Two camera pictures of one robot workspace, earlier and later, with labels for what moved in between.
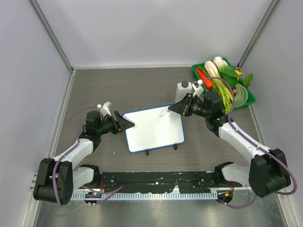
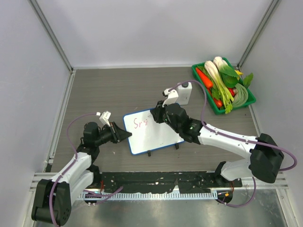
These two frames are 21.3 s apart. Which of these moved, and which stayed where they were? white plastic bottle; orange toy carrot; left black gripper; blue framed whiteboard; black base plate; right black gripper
Moved: left black gripper; right black gripper
Stayed: white plastic bottle; black base plate; blue framed whiteboard; orange toy carrot
